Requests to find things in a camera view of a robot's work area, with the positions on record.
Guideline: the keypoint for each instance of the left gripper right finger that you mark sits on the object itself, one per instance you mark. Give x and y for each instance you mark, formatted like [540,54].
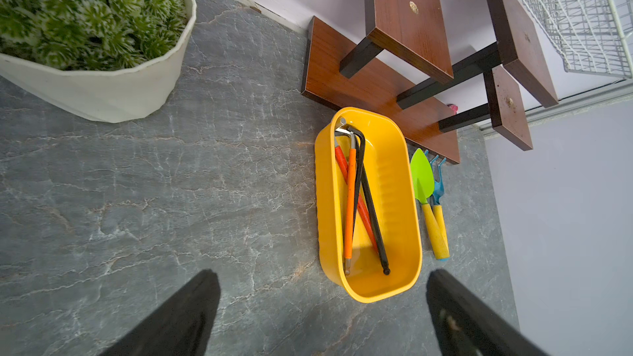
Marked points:
[464,325]

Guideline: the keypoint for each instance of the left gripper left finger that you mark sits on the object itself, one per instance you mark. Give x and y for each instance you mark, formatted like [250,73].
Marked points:
[180,326]

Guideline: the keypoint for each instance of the large black hex key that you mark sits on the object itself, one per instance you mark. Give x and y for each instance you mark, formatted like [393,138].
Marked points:
[382,254]

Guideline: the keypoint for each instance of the orange hex key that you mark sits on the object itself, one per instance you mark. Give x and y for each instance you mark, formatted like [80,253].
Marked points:
[349,226]

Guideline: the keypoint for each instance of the small black hex key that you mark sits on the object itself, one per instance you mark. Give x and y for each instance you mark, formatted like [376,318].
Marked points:
[359,164]

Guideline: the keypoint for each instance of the yellow plastic storage box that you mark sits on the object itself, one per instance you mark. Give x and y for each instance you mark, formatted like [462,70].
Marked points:
[368,230]

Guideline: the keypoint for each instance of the teal garden fork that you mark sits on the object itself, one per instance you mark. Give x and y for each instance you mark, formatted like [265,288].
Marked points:
[437,176]

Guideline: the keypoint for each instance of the green garden trowel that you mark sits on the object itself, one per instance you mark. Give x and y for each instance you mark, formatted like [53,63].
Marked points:
[424,186]

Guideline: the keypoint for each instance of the brown wooden stand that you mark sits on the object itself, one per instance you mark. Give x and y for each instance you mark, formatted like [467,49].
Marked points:
[403,71]

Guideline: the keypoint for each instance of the white potted green plant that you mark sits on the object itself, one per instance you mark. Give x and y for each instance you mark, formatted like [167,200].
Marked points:
[103,60]

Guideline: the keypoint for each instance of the long white wire basket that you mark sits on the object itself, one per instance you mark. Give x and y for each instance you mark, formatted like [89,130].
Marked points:
[591,36]

